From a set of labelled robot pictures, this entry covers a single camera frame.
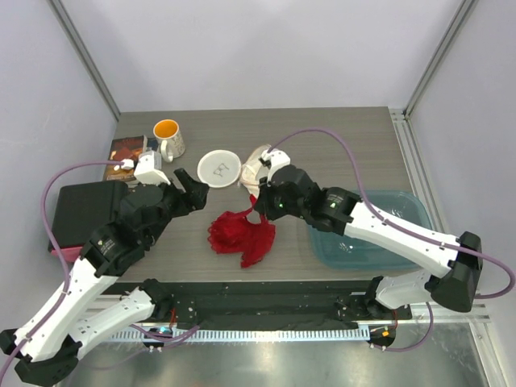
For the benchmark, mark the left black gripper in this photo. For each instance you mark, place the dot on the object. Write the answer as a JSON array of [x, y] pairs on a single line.
[[196, 193]]

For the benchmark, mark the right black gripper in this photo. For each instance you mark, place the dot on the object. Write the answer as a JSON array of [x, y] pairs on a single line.
[[263, 205]]

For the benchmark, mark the white mesh laundry bag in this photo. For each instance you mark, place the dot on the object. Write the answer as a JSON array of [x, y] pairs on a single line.
[[222, 168]]

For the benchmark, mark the red lace bra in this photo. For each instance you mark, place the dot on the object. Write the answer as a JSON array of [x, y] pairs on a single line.
[[232, 233]]

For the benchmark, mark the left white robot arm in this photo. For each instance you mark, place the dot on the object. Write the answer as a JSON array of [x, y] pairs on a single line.
[[50, 345]]

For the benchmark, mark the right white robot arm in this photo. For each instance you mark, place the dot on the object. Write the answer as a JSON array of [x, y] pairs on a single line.
[[450, 267]]

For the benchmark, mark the white mug orange inside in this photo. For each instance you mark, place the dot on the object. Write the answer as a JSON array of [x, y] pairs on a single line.
[[170, 140]]

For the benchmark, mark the blue cover book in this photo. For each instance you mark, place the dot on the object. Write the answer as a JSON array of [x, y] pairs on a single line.
[[151, 143]]

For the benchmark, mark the brown cover book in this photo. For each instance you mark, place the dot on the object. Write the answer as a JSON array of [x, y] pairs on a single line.
[[121, 149]]

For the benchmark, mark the black and pink box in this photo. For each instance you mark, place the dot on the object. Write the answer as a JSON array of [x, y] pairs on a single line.
[[83, 208]]

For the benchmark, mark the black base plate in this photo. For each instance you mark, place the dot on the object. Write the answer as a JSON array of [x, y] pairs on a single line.
[[275, 305]]

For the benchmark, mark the white slotted cable duct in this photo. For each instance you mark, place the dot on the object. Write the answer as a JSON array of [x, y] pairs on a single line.
[[130, 335]]

